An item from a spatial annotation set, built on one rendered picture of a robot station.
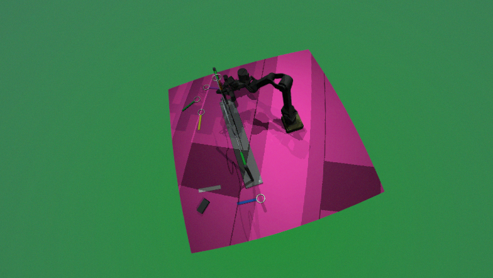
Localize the light grey flat bar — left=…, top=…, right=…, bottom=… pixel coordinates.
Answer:
left=199, top=185, right=221, bottom=192

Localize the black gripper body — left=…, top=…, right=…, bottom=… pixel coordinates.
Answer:
left=223, top=75, right=241, bottom=102

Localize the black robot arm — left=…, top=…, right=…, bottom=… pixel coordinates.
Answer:
left=227, top=68, right=297, bottom=126

